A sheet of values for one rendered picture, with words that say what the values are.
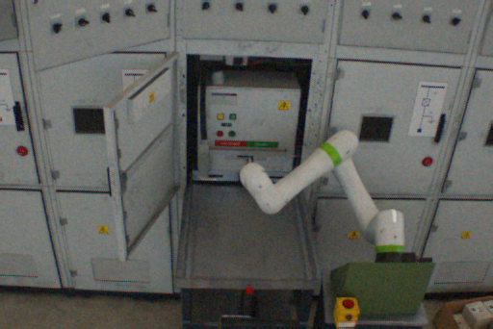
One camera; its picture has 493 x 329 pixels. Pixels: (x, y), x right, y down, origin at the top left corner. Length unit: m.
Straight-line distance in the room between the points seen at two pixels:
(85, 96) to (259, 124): 0.86
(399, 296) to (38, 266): 2.08
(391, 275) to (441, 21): 1.16
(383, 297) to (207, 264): 0.76
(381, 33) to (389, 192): 0.91
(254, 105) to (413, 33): 0.83
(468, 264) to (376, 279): 1.37
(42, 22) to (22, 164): 1.01
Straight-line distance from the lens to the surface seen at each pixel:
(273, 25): 2.36
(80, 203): 2.91
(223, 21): 2.35
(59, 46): 2.13
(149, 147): 2.33
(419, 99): 2.65
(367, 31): 2.44
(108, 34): 2.22
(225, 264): 2.31
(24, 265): 3.34
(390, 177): 2.84
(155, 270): 3.14
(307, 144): 2.66
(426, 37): 2.54
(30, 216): 3.06
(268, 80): 2.64
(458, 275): 3.51
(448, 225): 3.18
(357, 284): 2.17
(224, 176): 2.76
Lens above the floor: 2.42
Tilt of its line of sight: 33 degrees down
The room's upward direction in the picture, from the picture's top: 3 degrees clockwise
